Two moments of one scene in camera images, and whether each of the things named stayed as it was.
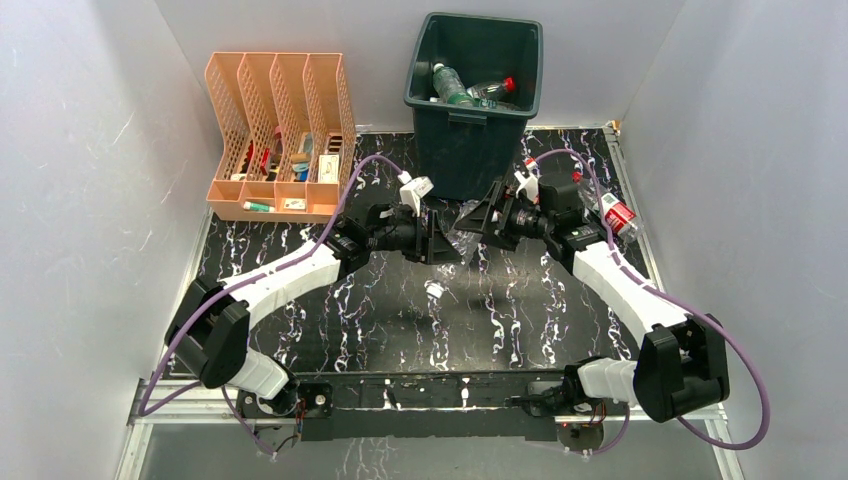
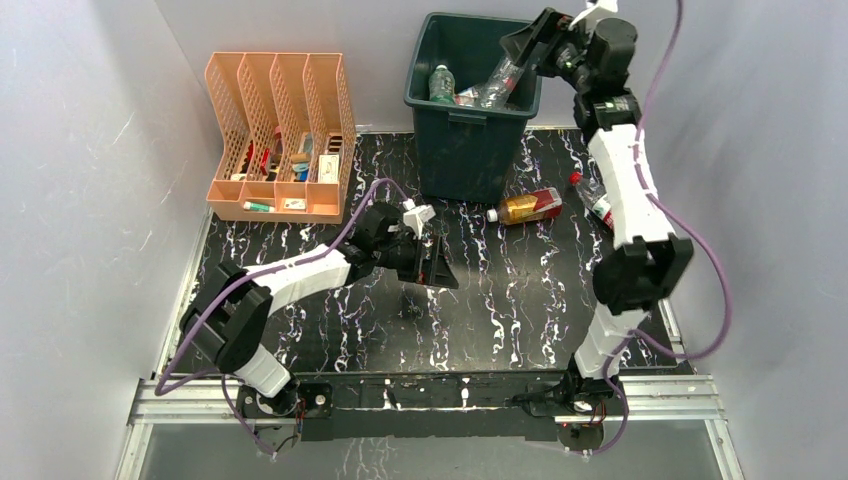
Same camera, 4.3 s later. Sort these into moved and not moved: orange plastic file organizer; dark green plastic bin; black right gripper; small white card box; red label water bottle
Moved: black right gripper; red label water bottle
Not moved: small white card box; dark green plastic bin; orange plastic file organizer
